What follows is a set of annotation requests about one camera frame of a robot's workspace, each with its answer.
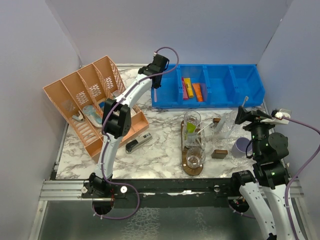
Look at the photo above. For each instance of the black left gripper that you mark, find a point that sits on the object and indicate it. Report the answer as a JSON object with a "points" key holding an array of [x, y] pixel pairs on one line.
{"points": [[157, 85]]}

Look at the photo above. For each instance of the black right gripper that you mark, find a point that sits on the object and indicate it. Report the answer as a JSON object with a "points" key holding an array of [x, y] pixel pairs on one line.
{"points": [[255, 116]]}

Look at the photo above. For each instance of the clear cup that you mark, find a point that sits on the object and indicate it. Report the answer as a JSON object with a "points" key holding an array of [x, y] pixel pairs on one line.
{"points": [[223, 131], [191, 116], [195, 157]]}

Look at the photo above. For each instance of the white toothbrush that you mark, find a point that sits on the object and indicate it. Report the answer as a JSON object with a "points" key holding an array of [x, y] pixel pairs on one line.
{"points": [[202, 129]]}

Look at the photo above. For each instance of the lilac plastic cup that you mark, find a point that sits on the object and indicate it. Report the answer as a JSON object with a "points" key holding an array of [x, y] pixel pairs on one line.
{"points": [[241, 146]]}

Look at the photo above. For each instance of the lime green toothpaste tube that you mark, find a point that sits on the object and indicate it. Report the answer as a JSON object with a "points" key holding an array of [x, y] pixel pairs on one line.
{"points": [[190, 127]]}

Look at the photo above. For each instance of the white tube black cap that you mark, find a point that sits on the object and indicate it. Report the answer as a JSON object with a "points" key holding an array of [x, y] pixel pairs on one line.
{"points": [[189, 139]]}

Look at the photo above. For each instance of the white tube orange cap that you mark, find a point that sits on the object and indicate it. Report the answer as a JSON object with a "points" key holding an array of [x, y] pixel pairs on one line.
{"points": [[224, 135]]}

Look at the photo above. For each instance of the clear jar brown lid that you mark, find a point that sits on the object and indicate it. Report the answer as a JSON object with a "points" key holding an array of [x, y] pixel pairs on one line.
{"points": [[216, 121]]}

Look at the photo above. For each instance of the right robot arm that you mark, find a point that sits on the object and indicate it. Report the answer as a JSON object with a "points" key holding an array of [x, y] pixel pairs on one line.
{"points": [[266, 190]]}

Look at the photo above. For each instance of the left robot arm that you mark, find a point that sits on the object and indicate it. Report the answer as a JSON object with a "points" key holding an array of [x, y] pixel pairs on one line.
{"points": [[117, 122]]}

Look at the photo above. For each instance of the yellow toothpaste tube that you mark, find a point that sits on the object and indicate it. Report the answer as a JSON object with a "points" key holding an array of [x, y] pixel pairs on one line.
{"points": [[188, 86]]}

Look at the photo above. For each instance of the magenta toothpaste box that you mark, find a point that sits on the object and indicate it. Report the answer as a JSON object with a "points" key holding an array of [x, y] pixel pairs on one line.
{"points": [[184, 89]]}

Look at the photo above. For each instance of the orange toothpaste tube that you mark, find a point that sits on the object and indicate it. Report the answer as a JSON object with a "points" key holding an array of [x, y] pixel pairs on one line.
{"points": [[198, 92]]}

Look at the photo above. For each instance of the clear front cup on tray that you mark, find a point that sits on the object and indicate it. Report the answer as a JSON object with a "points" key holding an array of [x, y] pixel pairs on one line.
{"points": [[195, 157]]}

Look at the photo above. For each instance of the brown wooden tray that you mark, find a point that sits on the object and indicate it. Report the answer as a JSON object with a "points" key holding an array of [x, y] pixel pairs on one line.
{"points": [[188, 170]]}

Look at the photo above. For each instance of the blue bin with toothbrushes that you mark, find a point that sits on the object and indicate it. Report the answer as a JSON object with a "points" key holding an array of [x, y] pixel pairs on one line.
{"points": [[169, 91]]}

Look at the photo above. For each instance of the blue bin with jar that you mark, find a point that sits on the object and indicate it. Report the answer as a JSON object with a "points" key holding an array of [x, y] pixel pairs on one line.
{"points": [[249, 84]]}

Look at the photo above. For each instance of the blue bin with toothpastes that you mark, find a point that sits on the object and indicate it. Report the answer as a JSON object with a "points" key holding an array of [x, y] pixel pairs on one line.
{"points": [[197, 74]]}

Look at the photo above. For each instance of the clear textured glass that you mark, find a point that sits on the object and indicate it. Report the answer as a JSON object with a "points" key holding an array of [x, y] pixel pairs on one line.
{"points": [[203, 141]]}

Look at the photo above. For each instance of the small red white boxes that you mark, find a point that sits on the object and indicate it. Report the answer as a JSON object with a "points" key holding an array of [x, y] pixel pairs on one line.
{"points": [[135, 110]]}

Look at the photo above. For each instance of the light blue razor package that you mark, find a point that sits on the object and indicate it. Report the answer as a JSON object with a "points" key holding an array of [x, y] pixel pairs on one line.
{"points": [[91, 113]]}

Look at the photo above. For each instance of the peach desk organizer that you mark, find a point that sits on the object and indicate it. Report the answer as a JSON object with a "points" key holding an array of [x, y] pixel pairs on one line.
{"points": [[90, 85]]}

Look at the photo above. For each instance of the black silver stapler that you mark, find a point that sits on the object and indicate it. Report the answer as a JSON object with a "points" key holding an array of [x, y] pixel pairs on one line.
{"points": [[133, 145]]}

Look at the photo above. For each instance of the small white clip tool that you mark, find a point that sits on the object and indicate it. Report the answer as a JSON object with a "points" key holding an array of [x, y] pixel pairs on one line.
{"points": [[78, 117]]}

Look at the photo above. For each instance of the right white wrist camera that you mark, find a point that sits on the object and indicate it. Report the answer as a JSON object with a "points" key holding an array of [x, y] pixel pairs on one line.
{"points": [[278, 117]]}

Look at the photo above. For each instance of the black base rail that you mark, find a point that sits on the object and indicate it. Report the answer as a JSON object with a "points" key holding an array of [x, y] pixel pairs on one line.
{"points": [[163, 192]]}

